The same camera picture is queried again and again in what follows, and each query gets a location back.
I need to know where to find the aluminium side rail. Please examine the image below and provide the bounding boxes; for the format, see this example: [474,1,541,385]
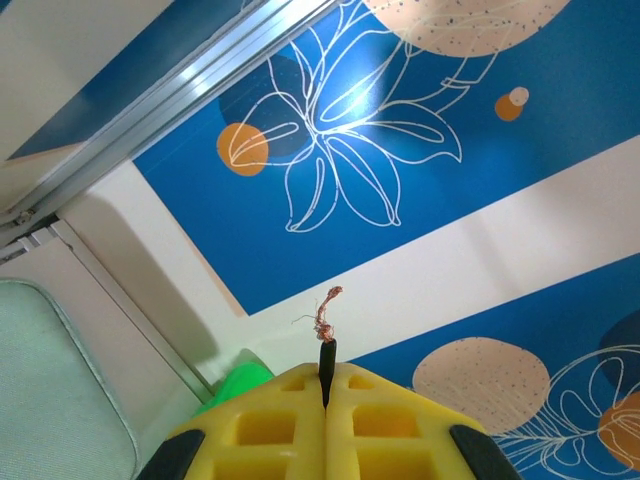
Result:
[0,219,69,264]

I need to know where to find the light green lidded box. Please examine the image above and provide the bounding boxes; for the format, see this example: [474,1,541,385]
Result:
[0,278,142,480]

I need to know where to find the black cable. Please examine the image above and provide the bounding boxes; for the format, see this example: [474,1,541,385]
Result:
[292,285,346,409]

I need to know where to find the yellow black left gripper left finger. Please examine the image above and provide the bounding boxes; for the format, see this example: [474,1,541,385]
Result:
[142,362,327,480]

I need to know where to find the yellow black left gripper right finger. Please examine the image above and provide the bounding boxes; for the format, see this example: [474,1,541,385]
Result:
[325,362,521,480]

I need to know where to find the green plastic basket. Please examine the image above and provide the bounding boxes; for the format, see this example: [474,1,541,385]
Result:
[192,362,275,419]

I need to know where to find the aluminium frame post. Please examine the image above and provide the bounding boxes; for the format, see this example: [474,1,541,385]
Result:
[0,0,346,226]

